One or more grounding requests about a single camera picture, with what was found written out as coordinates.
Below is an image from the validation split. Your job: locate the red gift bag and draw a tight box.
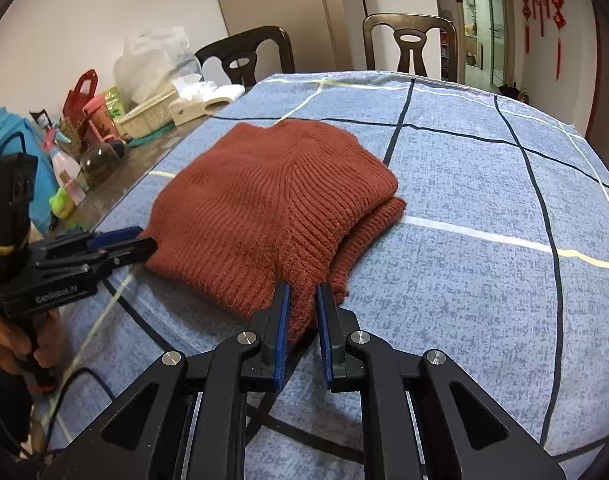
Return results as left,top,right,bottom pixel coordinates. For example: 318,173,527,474
60,70,98,138

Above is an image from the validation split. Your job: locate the person left hand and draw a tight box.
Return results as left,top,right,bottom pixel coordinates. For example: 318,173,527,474
0,310,66,375

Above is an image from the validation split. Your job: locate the dark glass jar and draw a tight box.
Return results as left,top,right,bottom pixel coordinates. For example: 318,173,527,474
80,140,126,188

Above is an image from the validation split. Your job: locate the rust red knit sweater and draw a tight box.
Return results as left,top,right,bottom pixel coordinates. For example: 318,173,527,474
145,119,406,340

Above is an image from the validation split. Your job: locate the pink spray bottle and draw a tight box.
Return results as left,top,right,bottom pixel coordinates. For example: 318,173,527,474
43,127,86,206

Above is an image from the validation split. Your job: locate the red chinese knot decoration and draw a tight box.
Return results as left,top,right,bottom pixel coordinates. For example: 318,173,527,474
521,0,567,81

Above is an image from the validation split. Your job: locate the pink lidded cup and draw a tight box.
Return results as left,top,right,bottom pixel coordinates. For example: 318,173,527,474
82,94,121,142

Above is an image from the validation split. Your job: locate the dark wooden chair middle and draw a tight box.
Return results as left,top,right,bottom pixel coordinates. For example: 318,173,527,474
362,13,458,82

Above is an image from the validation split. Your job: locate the dark wooden chair left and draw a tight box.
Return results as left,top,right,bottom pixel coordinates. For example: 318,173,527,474
195,25,296,89

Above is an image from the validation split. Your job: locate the cream woven plastic basket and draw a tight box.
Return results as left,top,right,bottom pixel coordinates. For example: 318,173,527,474
116,87,178,139

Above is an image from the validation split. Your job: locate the white tissue box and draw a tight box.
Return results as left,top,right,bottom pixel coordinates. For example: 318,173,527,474
168,74,246,127

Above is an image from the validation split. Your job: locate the dark wooden chair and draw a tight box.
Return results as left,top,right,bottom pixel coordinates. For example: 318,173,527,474
195,25,296,89
362,13,458,82

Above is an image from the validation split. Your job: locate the green toy figure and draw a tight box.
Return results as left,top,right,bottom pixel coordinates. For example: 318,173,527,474
48,188,76,220

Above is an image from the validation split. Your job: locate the teal crochet mat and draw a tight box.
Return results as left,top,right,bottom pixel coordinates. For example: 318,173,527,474
126,122,175,148

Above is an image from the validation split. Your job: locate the white plastic bag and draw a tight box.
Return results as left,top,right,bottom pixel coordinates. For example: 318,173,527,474
114,26,201,110

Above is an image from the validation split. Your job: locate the blue plastic bottle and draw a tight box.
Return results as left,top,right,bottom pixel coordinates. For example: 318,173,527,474
0,106,59,235

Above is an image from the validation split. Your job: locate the green snack packet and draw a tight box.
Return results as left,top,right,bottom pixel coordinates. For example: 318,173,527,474
103,86,126,122

